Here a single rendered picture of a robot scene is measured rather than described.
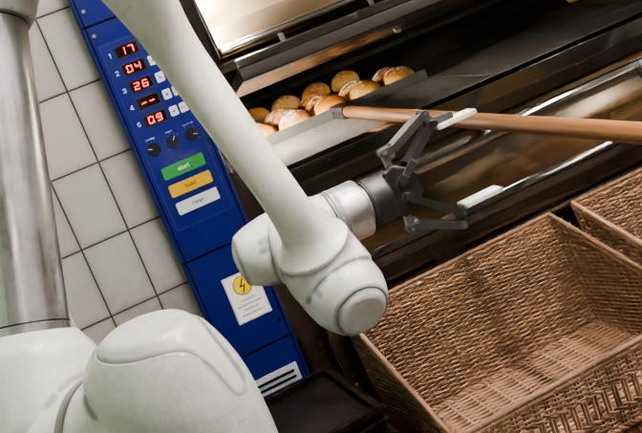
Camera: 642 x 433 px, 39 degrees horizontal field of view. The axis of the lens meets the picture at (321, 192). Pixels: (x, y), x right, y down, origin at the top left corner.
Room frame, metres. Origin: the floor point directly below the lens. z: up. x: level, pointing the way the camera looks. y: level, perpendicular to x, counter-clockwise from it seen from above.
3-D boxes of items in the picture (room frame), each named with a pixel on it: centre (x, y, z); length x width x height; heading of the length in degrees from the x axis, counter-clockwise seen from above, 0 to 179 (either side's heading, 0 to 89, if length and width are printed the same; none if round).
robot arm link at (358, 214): (1.32, -0.03, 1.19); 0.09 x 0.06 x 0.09; 14
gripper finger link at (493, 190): (1.38, -0.23, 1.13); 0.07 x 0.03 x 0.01; 104
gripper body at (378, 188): (1.34, -0.10, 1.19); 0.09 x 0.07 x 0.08; 104
